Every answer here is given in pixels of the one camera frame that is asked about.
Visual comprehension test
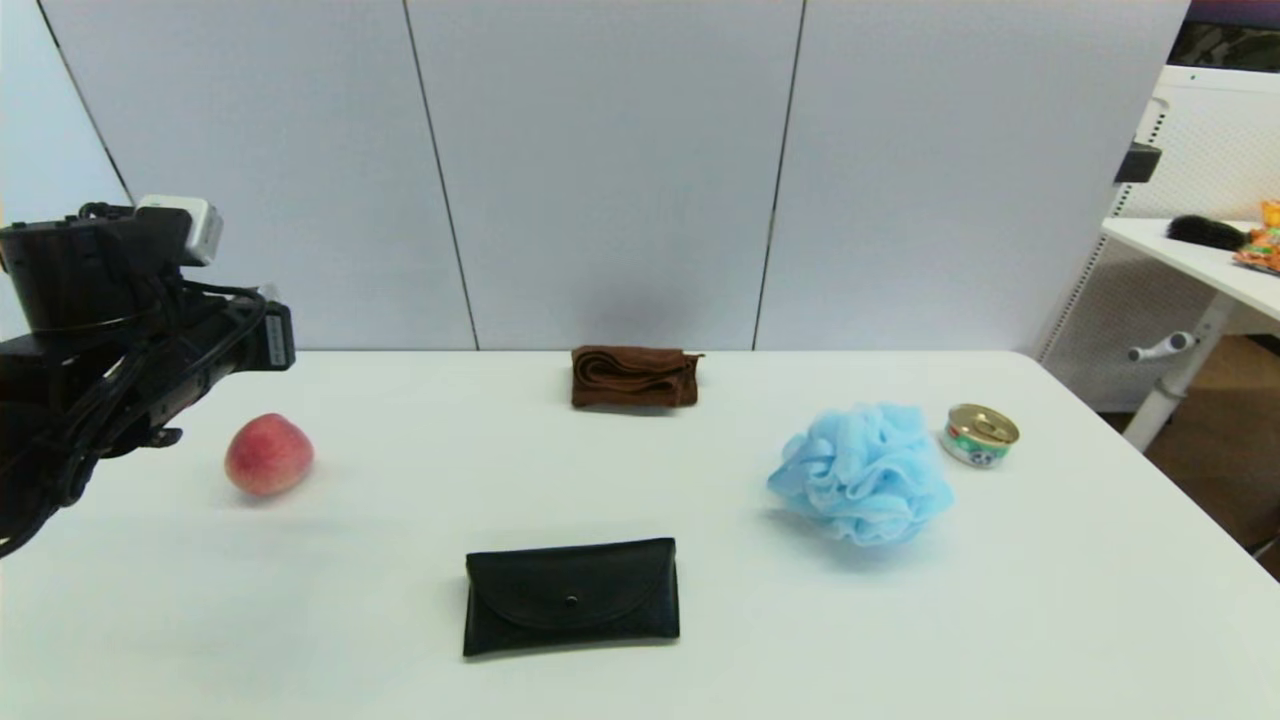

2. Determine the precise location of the white side desk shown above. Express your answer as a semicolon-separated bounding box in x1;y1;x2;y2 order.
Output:
1102;217;1280;456

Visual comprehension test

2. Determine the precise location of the black bristle brush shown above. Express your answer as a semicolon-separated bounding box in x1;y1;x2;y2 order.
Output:
1167;214;1251;251

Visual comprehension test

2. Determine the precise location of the small tin can gold lid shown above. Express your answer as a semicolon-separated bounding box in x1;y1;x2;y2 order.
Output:
940;403;1021;469

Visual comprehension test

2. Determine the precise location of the red yellow peach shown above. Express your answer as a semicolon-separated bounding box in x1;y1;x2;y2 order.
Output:
224;413;315;498

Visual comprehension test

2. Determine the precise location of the white desk crank handle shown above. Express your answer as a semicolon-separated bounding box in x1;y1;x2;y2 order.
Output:
1127;332;1197;363

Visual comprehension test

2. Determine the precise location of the white pegboard panel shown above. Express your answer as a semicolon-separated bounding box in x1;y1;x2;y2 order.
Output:
1040;65;1280;411

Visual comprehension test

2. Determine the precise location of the small black box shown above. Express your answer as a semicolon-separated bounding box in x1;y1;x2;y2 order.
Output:
1116;143;1163;184

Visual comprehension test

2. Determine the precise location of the light blue bath loofah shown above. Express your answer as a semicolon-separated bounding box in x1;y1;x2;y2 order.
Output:
766;403;954;547

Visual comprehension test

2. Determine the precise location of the orange snack packet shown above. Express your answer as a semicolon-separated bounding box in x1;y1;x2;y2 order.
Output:
1234;227;1280;276

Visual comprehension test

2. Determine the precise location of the black snap pouch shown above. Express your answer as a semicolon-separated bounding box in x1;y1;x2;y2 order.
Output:
463;537;682;658

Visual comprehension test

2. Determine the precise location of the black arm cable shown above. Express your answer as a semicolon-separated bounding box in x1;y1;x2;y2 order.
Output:
0;285;271;561

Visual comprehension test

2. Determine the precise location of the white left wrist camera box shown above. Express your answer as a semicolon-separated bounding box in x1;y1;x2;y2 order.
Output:
135;195;223;266

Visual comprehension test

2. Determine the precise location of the folded brown cloth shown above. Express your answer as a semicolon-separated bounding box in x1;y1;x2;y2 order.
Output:
571;346;704;410

